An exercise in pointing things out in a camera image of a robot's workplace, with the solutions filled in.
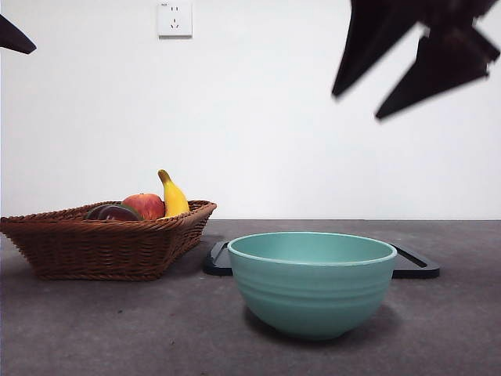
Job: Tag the yellow banana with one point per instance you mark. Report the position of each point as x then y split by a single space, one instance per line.
175 199

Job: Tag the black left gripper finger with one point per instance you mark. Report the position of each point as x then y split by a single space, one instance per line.
11 41

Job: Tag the teal ribbed bowl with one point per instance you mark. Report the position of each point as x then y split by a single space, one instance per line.
311 297

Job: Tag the red apple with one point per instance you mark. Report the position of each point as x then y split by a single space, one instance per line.
146 205

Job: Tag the brown wicker basket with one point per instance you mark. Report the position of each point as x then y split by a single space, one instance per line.
98 250

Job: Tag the white wall socket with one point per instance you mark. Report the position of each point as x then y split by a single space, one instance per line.
175 19

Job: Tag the green fruit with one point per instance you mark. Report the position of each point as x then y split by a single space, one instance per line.
137 215

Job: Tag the black rectangular tray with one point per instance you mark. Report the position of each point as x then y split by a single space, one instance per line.
415 268

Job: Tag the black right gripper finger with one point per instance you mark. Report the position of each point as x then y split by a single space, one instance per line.
375 35
442 66

